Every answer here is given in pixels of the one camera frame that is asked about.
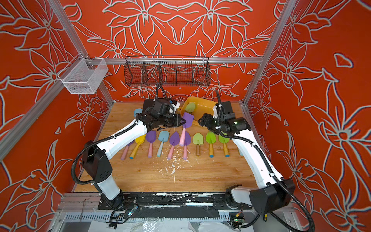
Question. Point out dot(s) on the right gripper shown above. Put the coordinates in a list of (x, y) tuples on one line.
[(207, 121)]

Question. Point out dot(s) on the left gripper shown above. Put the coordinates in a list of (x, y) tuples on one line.
[(178, 117)]

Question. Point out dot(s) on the green shovel yellow handle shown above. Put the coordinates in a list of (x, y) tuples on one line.
[(211, 139), (224, 142)]

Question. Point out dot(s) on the blue shovel white handle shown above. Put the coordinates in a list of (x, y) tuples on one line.
[(163, 137)]

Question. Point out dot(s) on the light green shovel wooden handle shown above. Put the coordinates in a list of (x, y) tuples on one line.
[(198, 141)]

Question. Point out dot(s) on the purple square shovel pink handle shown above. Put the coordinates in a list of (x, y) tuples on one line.
[(151, 137)]

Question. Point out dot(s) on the yellow square shovel yellow handle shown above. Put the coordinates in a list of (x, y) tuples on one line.
[(140, 140)]

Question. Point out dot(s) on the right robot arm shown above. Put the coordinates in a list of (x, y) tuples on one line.
[(273, 191)]

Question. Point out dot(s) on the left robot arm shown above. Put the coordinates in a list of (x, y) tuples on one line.
[(96, 155)]

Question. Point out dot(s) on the yellow plastic storage box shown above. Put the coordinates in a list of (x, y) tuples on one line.
[(203, 111)]

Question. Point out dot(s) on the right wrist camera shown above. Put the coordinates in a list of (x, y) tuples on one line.
[(216, 110)]

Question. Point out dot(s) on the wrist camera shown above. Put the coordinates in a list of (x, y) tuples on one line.
[(166, 107), (216, 110)]

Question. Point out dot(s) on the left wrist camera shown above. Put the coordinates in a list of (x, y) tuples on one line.
[(166, 107)]

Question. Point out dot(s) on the black wire wall basket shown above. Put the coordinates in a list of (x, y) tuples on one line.
[(168, 71)]

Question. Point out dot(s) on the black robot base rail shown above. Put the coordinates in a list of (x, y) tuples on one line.
[(216, 200)]

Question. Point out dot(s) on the clear plastic wall bin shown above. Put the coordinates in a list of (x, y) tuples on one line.
[(84, 76)]

